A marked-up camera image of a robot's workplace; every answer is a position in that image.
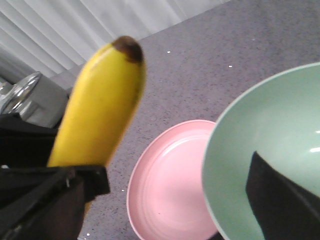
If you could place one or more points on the yellow banana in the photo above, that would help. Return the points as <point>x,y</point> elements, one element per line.
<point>101,106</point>

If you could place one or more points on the pink plate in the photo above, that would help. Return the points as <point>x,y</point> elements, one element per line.
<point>165,199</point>

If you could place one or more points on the silver metal cylinder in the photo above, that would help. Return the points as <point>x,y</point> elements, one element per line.
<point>35,98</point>

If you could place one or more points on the green bowl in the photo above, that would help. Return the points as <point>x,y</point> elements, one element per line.
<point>278,118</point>

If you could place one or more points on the white curtain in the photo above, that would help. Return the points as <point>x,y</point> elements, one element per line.
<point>56,36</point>

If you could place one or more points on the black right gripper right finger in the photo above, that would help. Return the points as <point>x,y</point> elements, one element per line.
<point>283,209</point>

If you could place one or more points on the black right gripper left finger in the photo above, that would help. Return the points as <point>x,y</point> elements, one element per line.
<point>48,203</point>

